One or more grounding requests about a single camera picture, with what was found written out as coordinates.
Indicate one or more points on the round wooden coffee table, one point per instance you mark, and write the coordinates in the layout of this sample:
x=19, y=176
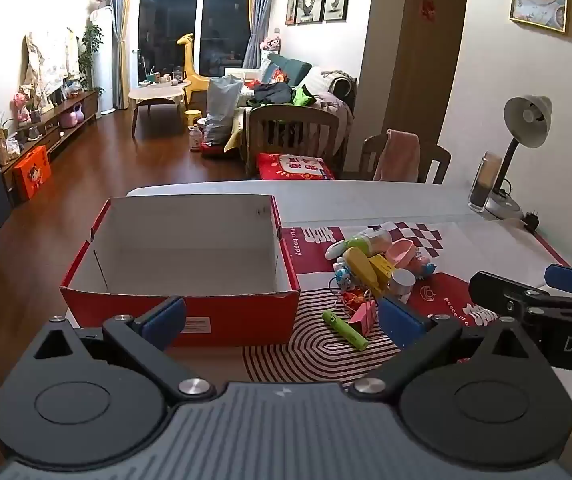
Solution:
x=158, y=92

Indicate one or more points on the grey desk lamp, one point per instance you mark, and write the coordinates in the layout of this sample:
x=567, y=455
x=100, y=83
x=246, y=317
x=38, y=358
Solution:
x=528, y=115

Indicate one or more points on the yellow giraffe toy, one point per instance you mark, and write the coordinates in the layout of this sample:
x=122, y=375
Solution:
x=198, y=82

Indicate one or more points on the pink binder clip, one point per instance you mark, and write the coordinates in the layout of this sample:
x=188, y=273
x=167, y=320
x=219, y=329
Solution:
x=366, y=317

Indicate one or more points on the green potted plant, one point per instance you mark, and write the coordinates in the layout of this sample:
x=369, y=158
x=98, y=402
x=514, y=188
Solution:
x=90, y=40

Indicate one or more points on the wooden dining chair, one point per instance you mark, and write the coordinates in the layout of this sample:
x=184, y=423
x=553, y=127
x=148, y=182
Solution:
x=438, y=160

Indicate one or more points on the white green squeeze bottle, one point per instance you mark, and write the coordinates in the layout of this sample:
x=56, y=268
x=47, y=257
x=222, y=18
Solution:
x=335, y=251

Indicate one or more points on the dark clothes pile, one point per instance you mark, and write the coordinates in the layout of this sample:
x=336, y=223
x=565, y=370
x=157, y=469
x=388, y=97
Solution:
x=271, y=92

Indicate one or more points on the grey plastic bag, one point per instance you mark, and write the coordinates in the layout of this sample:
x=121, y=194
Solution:
x=220, y=105

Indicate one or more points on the white printed wall cloth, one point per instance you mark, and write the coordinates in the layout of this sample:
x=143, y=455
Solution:
x=50, y=60

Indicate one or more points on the small yellow stool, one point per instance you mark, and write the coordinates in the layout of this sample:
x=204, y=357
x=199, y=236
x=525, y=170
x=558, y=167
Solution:
x=192, y=116

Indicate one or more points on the pink towel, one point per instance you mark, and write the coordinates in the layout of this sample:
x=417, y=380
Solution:
x=398, y=157

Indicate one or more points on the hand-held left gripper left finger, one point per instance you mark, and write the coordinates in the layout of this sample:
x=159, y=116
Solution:
x=165, y=317

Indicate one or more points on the sofa with teal cushions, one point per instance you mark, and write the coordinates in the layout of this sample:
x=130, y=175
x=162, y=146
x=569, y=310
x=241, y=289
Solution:
x=293, y=69

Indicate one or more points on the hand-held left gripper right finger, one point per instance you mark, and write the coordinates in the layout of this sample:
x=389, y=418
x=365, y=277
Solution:
x=401, y=322

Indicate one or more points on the red cardboard box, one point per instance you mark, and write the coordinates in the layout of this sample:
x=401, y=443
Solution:
x=246, y=317

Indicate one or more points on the pink handbag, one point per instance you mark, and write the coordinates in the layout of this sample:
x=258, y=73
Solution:
x=70, y=119

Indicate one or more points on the pink pig toy figure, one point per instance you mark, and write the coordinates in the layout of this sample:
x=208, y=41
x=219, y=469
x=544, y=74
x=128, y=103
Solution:
x=423, y=265

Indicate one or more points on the black power plug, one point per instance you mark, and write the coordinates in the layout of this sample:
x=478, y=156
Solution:
x=531, y=221

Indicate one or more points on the small yellow box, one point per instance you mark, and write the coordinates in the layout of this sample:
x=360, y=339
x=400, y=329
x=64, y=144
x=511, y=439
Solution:
x=381, y=267

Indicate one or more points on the blue grey curtain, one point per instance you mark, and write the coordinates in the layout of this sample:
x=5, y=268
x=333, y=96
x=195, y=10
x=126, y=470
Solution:
x=258, y=10

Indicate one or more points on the narrow black framed picture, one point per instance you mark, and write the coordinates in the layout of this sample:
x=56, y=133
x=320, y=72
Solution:
x=292, y=2

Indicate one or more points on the red floor cushion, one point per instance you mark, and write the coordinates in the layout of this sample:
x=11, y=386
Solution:
x=218, y=150

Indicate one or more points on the wooden door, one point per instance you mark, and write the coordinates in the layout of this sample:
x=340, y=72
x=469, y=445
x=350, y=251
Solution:
x=426, y=60

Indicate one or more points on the wooden slatted chair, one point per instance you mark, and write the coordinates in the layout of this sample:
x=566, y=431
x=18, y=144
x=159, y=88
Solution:
x=291, y=115

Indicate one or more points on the glass balcony door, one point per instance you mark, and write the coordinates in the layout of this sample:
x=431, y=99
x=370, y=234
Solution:
x=190, y=25

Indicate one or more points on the orange gift box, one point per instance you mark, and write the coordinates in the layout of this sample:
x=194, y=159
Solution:
x=33, y=175

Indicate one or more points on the red white printed table mat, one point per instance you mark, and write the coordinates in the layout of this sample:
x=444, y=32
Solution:
x=466, y=255

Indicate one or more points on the bright green cloth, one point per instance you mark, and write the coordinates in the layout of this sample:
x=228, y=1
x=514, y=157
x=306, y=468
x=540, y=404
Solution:
x=302, y=96

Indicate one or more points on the white round lid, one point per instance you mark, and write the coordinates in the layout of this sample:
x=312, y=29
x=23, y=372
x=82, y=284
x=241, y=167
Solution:
x=401, y=282

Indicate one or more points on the pink heart-shaped dish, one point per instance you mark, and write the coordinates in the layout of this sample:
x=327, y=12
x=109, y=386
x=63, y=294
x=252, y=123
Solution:
x=400, y=255

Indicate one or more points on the blue yellow curtain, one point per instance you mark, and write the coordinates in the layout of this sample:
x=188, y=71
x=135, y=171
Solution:
x=121, y=35

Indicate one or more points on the clear bottle green label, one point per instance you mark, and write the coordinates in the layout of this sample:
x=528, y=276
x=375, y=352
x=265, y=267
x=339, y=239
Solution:
x=373, y=241

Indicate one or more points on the glass cup with dark drink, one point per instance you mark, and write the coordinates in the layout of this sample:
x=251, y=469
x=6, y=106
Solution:
x=483, y=185

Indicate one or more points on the wooden television cabinet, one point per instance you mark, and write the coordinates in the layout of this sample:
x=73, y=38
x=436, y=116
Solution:
x=55, y=120

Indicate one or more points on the red printed cushion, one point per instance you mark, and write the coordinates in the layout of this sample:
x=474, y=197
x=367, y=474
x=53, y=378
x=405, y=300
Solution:
x=291, y=166

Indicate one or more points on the green highlighter pen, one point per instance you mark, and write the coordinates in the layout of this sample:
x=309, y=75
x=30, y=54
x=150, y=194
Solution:
x=346, y=331

